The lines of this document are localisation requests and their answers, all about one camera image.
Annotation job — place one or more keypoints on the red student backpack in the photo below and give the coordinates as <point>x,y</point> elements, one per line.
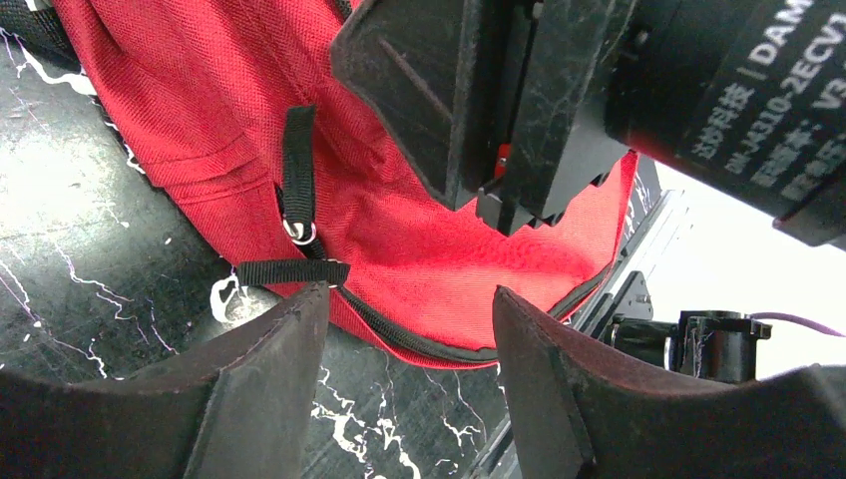
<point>230,108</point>

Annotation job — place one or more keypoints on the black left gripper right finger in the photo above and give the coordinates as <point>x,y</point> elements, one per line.
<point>581,409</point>

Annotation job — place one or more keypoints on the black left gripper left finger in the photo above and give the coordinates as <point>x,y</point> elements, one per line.
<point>237,406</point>

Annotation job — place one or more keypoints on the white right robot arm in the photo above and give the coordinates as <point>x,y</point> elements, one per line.
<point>745,96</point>

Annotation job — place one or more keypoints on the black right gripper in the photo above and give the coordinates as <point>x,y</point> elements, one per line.
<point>442,77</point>

